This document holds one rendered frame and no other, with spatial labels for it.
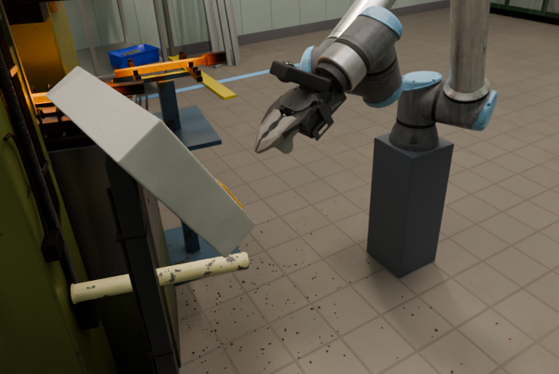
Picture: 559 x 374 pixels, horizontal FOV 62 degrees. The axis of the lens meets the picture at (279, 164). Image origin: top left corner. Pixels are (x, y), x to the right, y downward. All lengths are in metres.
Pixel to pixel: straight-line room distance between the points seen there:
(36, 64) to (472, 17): 1.33
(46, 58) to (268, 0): 4.39
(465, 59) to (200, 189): 1.11
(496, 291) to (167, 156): 1.76
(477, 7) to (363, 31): 0.65
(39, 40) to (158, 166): 1.02
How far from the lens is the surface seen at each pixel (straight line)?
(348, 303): 2.00
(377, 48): 0.92
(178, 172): 0.67
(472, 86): 1.68
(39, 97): 1.42
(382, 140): 1.91
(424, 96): 1.77
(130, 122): 0.67
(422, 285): 2.13
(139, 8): 5.25
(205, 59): 1.88
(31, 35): 1.62
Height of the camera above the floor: 1.44
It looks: 29 degrees down
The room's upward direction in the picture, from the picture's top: 3 degrees counter-clockwise
